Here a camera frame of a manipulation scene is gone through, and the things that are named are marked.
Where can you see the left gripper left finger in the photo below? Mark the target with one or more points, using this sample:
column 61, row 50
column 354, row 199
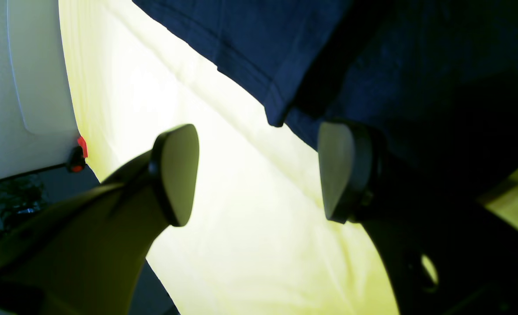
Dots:
column 83, row 256

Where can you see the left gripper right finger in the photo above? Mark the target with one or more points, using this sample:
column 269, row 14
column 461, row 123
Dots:
column 443, row 254

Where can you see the dark navy T-shirt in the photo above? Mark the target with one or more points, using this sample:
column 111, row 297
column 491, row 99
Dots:
column 438, row 77

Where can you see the red black clamp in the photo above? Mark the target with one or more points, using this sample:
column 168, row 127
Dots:
column 76, row 161

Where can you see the yellow table cloth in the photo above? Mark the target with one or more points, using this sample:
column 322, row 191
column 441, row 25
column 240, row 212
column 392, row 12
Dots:
column 258, row 241

